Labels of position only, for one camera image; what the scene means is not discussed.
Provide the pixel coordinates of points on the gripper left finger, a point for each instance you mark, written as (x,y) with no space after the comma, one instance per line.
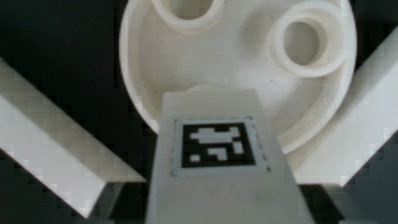
(106,203)

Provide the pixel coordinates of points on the white stool leg with tag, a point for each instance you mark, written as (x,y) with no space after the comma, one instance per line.
(223,181)

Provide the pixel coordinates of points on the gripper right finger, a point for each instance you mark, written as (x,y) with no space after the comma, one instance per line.
(326,202)

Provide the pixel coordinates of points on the white L-shaped obstacle frame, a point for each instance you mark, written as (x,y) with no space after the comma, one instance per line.
(60,153)

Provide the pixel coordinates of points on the white round stool seat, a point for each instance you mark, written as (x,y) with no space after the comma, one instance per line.
(273,45)

